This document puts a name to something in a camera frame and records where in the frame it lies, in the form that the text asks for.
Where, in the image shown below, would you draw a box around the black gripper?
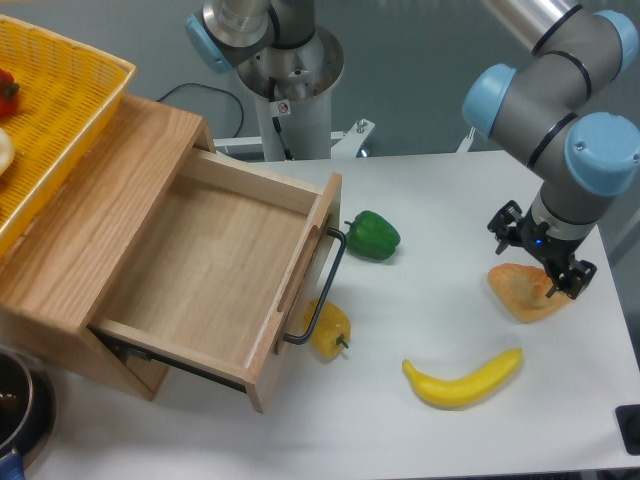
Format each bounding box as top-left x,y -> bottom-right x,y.
487,200 -> 597,300

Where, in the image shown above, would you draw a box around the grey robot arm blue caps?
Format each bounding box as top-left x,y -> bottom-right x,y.
462,1 -> 639,298

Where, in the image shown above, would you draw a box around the yellow banana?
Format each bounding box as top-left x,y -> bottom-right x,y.
402,348 -> 524,409

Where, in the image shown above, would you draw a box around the orange croissant bread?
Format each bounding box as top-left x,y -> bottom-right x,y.
487,263 -> 572,323

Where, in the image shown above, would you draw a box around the green bell pepper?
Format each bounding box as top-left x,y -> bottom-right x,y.
345,210 -> 401,261

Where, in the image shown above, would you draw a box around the yellow bell pepper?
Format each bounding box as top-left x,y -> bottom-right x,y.
310,301 -> 351,361

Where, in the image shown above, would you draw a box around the open wooden drawer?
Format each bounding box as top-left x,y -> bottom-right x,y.
90,149 -> 344,412

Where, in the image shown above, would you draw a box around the wooden cabinet box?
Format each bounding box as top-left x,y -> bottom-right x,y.
1,95 -> 214,400

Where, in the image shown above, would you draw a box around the yellow plastic basket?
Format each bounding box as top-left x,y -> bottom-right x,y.
1,16 -> 136,252

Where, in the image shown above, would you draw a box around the dark metal pot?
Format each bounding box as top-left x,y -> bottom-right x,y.
1,349 -> 56,479

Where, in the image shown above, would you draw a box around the white round vegetable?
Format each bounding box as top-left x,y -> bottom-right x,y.
0,128 -> 15,174

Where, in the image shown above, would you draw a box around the red bell pepper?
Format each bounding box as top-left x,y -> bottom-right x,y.
0,69 -> 20,117

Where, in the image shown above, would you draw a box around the black metal drawer handle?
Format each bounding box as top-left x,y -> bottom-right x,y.
282,227 -> 346,345

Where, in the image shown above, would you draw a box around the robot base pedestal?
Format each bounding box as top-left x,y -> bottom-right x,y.
184,0 -> 346,162

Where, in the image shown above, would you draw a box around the black cable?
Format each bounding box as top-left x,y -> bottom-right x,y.
155,82 -> 245,141

